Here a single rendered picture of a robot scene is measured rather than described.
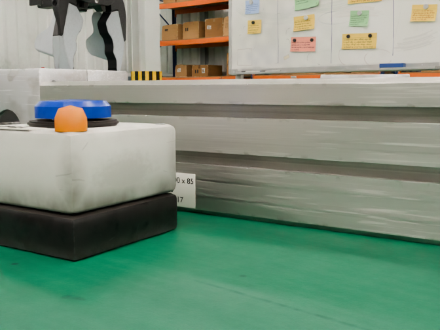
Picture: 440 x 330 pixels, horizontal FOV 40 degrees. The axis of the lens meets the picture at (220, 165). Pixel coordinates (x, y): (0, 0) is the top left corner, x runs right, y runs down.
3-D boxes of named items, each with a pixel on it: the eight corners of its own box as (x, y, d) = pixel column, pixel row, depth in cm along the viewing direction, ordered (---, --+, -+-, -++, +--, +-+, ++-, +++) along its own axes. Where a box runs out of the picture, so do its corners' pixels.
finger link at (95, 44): (102, 78, 83) (84, 10, 79) (135, 77, 80) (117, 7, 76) (87, 85, 81) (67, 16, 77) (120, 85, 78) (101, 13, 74)
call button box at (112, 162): (-32, 239, 32) (-39, 121, 31) (98, 209, 40) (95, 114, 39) (74, 263, 28) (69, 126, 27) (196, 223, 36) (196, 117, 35)
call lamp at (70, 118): (48, 131, 28) (46, 105, 28) (71, 129, 29) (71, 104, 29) (70, 132, 27) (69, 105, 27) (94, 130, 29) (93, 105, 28)
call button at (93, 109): (19, 137, 32) (17, 99, 32) (75, 132, 35) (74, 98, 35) (72, 141, 30) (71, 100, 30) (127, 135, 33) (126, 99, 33)
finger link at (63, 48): (36, 84, 74) (54, 15, 75) (71, 84, 71) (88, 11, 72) (16, 75, 71) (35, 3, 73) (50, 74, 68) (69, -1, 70)
